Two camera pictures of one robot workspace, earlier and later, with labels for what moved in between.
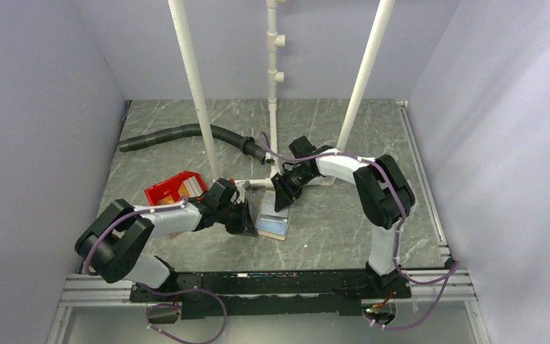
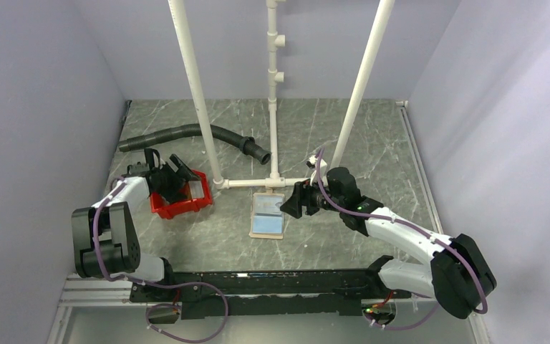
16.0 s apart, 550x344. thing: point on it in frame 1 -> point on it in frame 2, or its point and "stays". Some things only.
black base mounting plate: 208,294 stays
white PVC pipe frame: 277,77 stays
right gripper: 284,196 -> 293,205
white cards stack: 192,187 stays
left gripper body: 231,216 -> 170,182
